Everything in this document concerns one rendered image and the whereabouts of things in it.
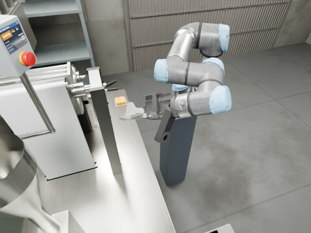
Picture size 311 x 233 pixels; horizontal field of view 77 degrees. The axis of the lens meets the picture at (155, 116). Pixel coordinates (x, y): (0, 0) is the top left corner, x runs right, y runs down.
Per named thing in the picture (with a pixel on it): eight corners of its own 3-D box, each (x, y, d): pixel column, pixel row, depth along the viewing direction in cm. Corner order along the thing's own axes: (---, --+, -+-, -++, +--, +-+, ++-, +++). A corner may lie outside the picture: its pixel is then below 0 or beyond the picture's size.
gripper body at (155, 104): (153, 98, 73) (182, 92, 66) (155, 121, 72) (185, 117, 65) (140, 96, 66) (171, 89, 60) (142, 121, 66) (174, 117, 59)
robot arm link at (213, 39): (190, 89, 137) (200, 16, 91) (212, 92, 135) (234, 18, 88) (188, 103, 132) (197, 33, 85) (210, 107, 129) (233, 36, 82)
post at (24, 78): (54, 131, 56) (22, 70, 43) (48, 133, 56) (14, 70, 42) (55, 128, 57) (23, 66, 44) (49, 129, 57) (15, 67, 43)
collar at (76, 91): (87, 99, 85) (83, 86, 80) (72, 101, 83) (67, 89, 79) (86, 90, 89) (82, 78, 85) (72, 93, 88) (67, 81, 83)
